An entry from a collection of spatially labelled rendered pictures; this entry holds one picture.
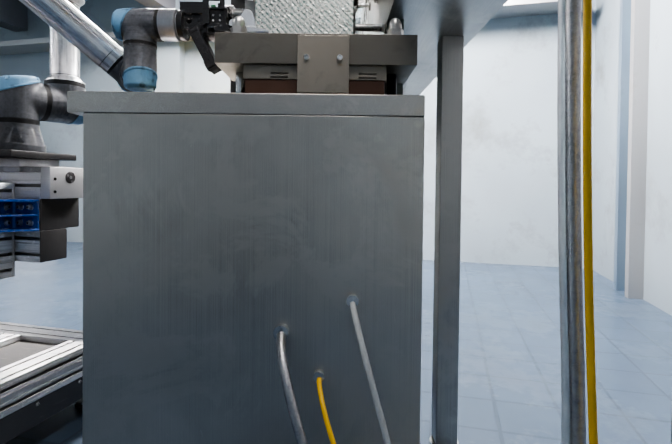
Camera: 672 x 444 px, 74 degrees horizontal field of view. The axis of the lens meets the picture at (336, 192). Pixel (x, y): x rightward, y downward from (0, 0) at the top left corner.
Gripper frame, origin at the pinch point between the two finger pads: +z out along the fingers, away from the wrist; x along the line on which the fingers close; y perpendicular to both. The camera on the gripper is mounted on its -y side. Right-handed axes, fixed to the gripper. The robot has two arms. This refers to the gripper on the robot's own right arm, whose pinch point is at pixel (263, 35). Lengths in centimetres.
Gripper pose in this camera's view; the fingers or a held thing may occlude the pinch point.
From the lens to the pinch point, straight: 115.3
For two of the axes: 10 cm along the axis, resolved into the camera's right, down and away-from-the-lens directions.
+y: 0.1, -10.0, -0.2
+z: 10.0, 0.1, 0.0
